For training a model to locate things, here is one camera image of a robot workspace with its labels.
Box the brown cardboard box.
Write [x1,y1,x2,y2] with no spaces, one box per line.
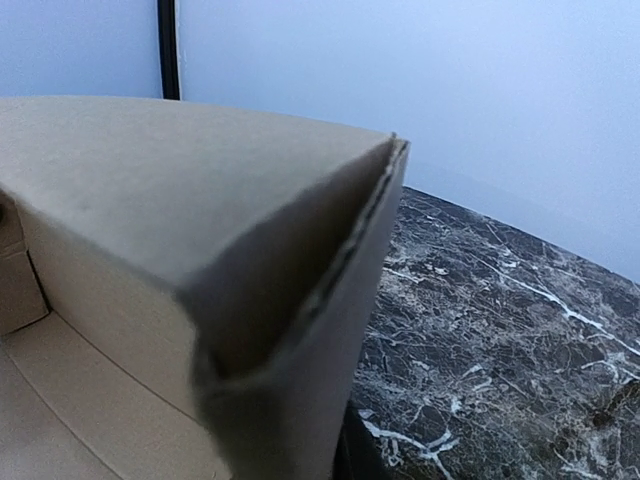
[1,96,410,479]

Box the left black frame post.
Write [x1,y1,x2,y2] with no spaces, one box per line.
[156,0,181,101]

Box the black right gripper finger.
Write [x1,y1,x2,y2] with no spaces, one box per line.
[333,407,388,480]

